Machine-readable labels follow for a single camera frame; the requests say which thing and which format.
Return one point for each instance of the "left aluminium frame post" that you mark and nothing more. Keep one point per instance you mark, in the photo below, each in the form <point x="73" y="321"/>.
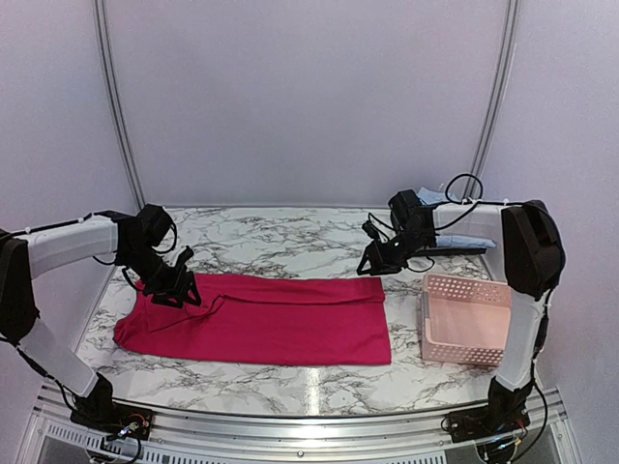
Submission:
<point x="112" y="90"/>

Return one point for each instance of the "magenta red garment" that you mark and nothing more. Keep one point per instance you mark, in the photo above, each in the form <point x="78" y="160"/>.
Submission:
<point x="248" y="319"/>

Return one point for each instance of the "right aluminium frame post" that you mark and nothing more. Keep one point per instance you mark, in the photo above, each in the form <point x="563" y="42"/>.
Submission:
<point x="498" y="89"/>

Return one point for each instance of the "aluminium table front rail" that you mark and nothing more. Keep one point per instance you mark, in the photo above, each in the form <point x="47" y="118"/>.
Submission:
<point x="178" y="436"/>

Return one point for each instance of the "aluminium frame post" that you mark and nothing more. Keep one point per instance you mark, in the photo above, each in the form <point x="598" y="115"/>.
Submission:
<point x="498" y="89"/>
<point x="112" y="90"/>

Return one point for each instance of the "pink plastic laundry basket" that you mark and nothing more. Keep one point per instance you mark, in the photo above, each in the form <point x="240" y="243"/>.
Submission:
<point x="464" y="320"/>

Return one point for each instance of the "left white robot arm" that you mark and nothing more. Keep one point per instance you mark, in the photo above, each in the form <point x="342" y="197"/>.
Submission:
<point x="33" y="259"/>

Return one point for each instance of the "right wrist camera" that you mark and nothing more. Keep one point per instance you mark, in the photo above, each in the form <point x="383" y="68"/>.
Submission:
<point x="374" y="232"/>

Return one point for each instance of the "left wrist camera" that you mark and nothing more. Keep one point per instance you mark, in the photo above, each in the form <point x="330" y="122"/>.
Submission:
<point x="179" y="268"/>

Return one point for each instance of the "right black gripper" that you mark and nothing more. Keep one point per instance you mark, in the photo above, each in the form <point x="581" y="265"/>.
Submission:
<point x="381" y="264"/>

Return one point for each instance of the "light blue shirt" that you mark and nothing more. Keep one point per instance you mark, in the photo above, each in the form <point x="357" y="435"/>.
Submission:
<point x="431" y="197"/>

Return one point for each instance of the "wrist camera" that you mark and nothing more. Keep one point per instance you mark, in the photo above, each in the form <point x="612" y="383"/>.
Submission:
<point x="374" y="232"/>
<point x="179" y="268"/>

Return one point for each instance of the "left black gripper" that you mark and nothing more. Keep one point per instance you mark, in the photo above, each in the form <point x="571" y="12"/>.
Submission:
<point x="176" y="287"/>

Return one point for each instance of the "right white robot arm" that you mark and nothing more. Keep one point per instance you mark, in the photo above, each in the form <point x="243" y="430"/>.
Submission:
<point x="528" y="256"/>

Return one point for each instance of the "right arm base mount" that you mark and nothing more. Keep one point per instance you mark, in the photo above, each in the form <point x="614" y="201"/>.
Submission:
<point x="478" y="423"/>

